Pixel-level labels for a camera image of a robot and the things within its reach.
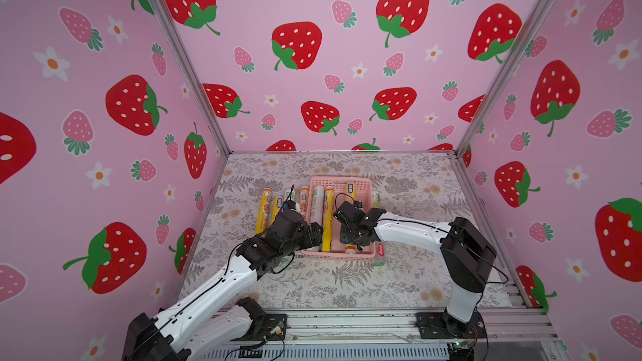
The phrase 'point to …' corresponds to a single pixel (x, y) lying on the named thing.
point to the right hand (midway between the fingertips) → (351, 230)
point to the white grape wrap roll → (379, 248)
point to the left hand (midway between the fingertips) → (316, 230)
